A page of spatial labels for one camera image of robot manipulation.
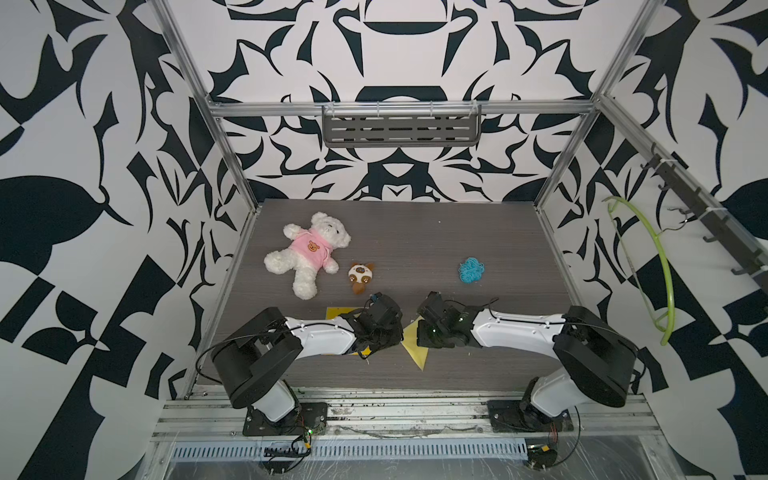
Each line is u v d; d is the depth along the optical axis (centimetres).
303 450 70
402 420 75
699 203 60
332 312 93
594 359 44
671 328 64
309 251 96
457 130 100
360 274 97
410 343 85
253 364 44
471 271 99
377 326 69
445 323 68
